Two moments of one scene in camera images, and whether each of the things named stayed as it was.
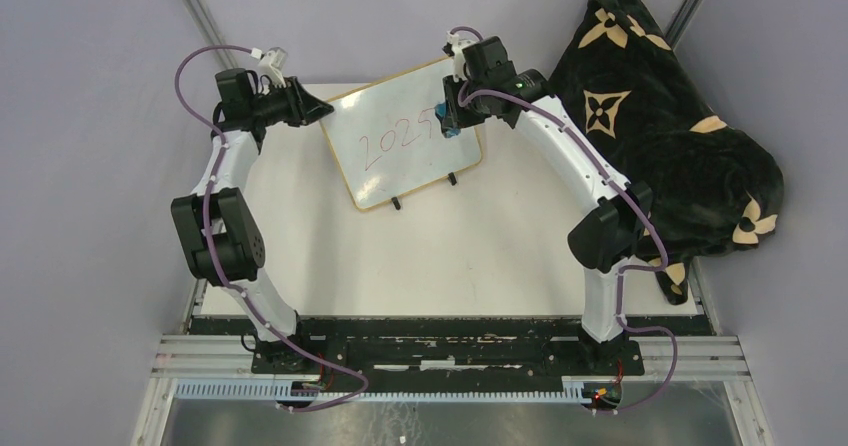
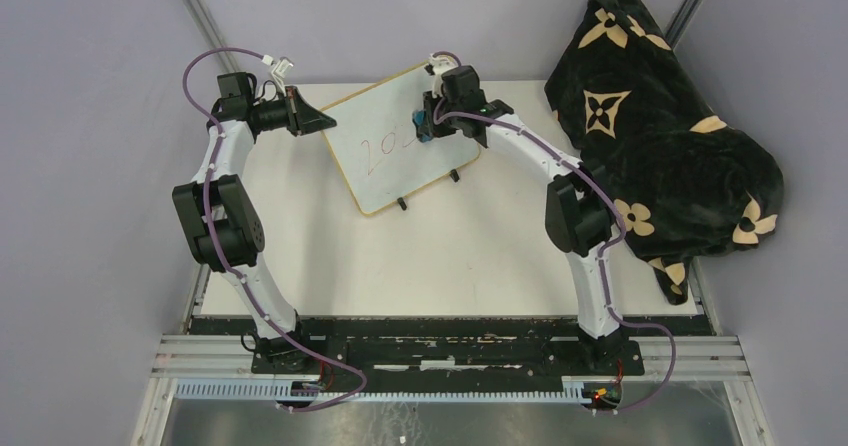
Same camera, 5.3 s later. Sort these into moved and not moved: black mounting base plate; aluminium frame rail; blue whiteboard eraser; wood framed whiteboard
Moved: blue whiteboard eraser
Not moved: black mounting base plate; aluminium frame rail; wood framed whiteboard
